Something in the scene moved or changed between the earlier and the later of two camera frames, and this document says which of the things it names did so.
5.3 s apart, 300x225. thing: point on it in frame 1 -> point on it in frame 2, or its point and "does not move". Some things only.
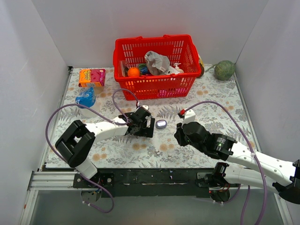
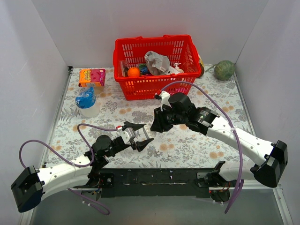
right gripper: [182, 136] -> [161, 117]
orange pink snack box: [92, 78] does not move
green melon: [224, 70] does not move
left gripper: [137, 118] -> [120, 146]
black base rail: [192, 183] does not move
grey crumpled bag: [156, 64] does not move
